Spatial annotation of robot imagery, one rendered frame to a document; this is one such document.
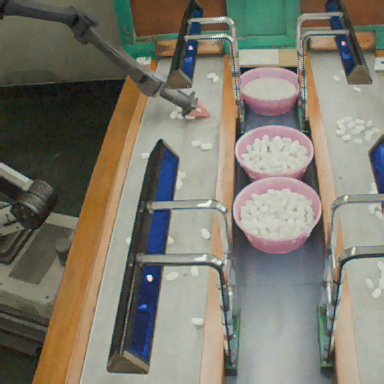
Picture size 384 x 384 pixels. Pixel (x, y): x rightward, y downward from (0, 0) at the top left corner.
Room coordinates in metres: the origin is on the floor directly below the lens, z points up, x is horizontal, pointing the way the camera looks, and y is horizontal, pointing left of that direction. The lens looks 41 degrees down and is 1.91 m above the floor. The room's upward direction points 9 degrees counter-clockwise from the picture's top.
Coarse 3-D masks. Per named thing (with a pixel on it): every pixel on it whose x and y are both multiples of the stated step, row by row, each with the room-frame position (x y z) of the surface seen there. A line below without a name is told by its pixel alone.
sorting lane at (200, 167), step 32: (160, 64) 2.25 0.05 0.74; (160, 96) 1.96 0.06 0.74; (160, 128) 1.73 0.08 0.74; (192, 128) 1.69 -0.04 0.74; (192, 160) 1.51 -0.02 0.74; (128, 192) 1.40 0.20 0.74; (192, 192) 1.35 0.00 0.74; (128, 224) 1.25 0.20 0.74; (192, 224) 1.21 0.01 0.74; (192, 288) 0.97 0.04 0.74; (96, 320) 0.90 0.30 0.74; (160, 320) 0.87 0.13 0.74; (96, 352) 0.79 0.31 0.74; (160, 352) 0.77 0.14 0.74; (192, 352) 0.75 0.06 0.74
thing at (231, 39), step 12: (192, 24) 1.85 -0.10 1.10; (228, 24) 1.83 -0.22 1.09; (180, 36) 1.73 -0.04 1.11; (192, 36) 1.70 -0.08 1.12; (204, 36) 1.69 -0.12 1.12; (216, 36) 1.68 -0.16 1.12; (228, 36) 1.67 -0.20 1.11; (240, 84) 1.81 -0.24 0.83; (240, 96) 1.67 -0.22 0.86; (240, 108) 1.67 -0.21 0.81; (240, 120) 1.67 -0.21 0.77; (240, 132) 1.66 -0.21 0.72
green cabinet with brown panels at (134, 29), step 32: (128, 0) 2.31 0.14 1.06; (160, 0) 2.29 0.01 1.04; (224, 0) 2.24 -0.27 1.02; (256, 0) 2.21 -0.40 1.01; (288, 0) 2.18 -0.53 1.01; (320, 0) 2.17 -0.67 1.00; (352, 0) 2.14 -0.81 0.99; (128, 32) 2.31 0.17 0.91; (160, 32) 2.30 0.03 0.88; (224, 32) 2.23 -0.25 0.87; (256, 32) 2.22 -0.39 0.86; (288, 32) 2.18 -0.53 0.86
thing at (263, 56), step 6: (240, 54) 2.16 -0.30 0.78; (246, 54) 2.16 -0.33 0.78; (252, 54) 2.15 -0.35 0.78; (258, 54) 2.14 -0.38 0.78; (264, 54) 2.14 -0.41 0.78; (270, 54) 2.13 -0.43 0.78; (276, 54) 2.13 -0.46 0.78; (240, 60) 2.11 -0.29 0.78; (246, 60) 2.10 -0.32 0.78; (252, 60) 2.09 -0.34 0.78; (258, 60) 2.09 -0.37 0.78; (264, 60) 2.08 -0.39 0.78; (270, 60) 2.07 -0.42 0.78; (276, 60) 2.07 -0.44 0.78
